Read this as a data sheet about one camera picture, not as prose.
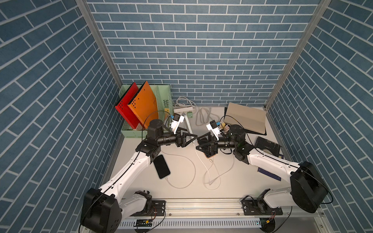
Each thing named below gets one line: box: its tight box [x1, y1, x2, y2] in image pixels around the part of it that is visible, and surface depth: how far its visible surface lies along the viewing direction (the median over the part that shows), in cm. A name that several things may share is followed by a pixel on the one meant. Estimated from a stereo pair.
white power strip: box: [173, 106, 194, 114], surface depth 116 cm
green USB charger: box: [186, 111, 193, 119], surface depth 117 cm
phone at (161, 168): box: [152, 154, 171, 179], surface depth 88 cm
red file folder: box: [114, 82, 139, 130], surface depth 86 cm
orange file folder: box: [127, 80, 159, 129], surface depth 88 cm
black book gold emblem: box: [254, 136, 281, 157], surface depth 97 cm
